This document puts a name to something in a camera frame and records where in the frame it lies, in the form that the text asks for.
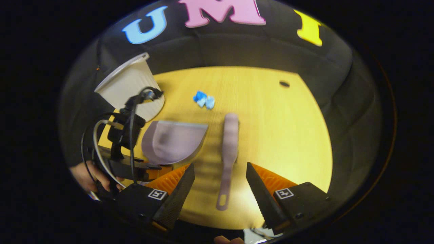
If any white cable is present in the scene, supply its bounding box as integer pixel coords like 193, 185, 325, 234
93, 119, 126, 189

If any black backdrop cloth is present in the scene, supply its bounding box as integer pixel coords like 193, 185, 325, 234
59, 0, 383, 210

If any white ribbed garbage bin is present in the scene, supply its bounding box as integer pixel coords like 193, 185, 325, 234
94, 53, 165, 122

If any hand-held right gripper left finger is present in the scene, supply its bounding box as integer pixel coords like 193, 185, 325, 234
115, 163, 196, 232

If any small pink broom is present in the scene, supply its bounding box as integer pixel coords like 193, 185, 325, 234
216, 113, 240, 211

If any pink plastic dustpan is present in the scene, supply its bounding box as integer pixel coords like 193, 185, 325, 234
141, 120, 208, 165

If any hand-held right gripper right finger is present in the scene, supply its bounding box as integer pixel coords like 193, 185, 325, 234
245, 162, 332, 235

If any blue wrapper trash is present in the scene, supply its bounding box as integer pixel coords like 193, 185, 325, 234
193, 90, 215, 110

